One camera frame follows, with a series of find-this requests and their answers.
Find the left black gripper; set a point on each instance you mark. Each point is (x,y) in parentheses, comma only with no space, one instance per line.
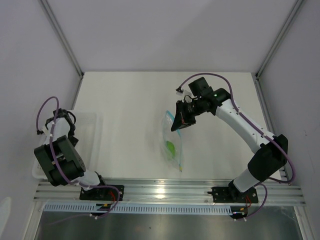
(73,141)

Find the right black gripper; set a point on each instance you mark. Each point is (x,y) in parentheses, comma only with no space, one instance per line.
(181,119)

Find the clear zip top bag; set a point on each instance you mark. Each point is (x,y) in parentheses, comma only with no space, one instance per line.
(175,137)

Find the green toy vegetable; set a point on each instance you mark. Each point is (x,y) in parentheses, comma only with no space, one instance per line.
(171,148)

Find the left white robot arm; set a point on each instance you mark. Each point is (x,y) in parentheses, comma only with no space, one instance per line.
(57,156)

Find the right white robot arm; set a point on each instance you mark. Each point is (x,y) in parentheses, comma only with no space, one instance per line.
(270,152)

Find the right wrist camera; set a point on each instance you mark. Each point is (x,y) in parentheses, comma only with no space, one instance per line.
(182,92)

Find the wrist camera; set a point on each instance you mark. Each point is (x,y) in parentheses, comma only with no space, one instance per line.
(45,129)
(182,92)

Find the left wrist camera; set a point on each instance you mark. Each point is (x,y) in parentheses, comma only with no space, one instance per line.
(45,129)

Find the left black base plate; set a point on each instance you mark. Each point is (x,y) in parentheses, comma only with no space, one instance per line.
(103,194)

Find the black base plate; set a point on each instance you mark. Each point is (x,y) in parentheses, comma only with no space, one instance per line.
(223,194)
(103,194)

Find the aluminium mounting rail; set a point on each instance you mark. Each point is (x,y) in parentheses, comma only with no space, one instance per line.
(173,192)

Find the white slotted cable duct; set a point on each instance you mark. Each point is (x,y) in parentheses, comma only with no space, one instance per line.
(132,208)

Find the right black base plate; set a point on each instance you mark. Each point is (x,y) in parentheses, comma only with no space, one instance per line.
(223,194)

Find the left aluminium frame post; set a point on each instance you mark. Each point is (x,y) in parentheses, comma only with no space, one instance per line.
(55,25)

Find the aluminium frame post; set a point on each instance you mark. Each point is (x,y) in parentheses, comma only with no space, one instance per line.
(55,25)
(281,35)

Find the right aluminium frame post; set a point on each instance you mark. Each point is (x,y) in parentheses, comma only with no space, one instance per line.
(281,35)

